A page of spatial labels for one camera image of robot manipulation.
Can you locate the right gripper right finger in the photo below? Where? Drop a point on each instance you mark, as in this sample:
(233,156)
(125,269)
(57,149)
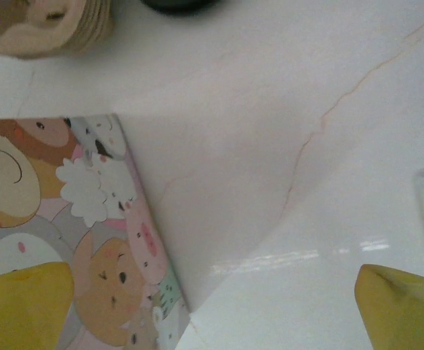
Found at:
(408,313)

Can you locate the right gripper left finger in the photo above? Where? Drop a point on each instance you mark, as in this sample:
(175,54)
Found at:
(18,310)

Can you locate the white paper gift bag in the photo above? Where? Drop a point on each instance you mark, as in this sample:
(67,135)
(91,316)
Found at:
(69,218)

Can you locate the stack of pulp cup carriers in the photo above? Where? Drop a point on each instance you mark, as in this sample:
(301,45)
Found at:
(33,29)

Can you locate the stack of black cup lids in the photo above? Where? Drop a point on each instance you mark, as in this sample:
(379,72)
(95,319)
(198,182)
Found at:
(179,4)

